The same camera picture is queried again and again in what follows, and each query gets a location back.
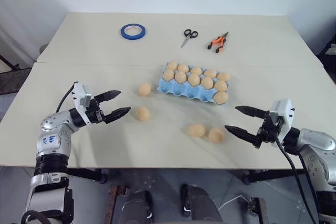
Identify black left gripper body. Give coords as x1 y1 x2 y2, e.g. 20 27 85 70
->
85 97 109 125

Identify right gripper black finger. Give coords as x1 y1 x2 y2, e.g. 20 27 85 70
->
224 124 260 145
235 105 268 120

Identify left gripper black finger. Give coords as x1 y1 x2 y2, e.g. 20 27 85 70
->
104 106 132 124
93 90 122 103

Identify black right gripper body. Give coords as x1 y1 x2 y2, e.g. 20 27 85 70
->
253 111 284 149

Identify blue egg tray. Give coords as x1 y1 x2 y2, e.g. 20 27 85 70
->
156 62 232 105

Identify blue tape roll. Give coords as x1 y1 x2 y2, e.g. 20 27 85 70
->
120 23 147 41

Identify dark rounded shape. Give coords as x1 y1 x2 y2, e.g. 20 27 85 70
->
180 183 224 224
122 189 153 224

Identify black stand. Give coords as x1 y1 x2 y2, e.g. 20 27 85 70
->
0 54 33 96

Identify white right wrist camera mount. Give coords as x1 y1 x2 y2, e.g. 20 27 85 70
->
268 98 296 141

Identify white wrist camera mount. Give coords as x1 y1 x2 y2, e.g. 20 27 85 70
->
72 82 93 125
268 98 296 141

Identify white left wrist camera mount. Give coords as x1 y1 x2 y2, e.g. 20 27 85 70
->
72 82 93 125

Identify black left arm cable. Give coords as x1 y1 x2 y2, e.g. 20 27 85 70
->
55 83 77 113

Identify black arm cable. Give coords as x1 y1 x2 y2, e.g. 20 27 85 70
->
274 129 321 224
55 83 77 113

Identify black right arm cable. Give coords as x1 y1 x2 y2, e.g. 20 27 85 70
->
274 129 321 224

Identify black table frame bar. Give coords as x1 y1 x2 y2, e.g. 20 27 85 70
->
241 169 307 185
67 167 108 184

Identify white floor cable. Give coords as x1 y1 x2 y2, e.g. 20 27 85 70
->
217 194 249 210

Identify orange handled snips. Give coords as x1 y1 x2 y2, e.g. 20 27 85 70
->
207 31 230 55

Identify black handled scissors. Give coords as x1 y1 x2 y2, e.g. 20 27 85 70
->
180 29 200 49

